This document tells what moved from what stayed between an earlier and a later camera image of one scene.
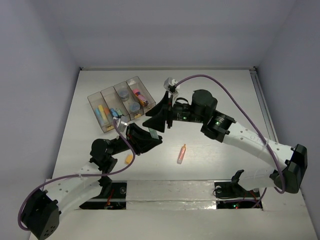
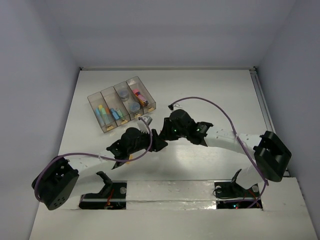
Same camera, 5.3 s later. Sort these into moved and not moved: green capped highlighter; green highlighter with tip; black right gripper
Moved: black right gripper; green highlighter with tip
Not moved: green capped highlighter
